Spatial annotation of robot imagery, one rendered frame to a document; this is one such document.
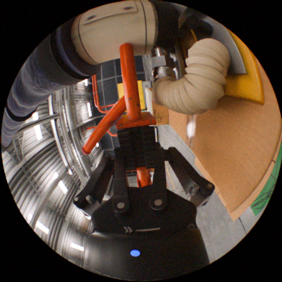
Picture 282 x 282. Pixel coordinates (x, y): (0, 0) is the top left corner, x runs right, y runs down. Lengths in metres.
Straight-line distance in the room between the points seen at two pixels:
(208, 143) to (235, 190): 0.10
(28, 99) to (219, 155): 0.42
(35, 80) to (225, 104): 0.31
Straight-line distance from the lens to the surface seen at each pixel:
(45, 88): 0.24
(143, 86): 7.59
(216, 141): 0.18
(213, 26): 0.15
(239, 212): 0.94
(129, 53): 0.16
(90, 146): 0.21
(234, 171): 0.16
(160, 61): 0.17
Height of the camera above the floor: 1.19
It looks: level
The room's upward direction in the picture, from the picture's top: 97 degrees counter-clockwise
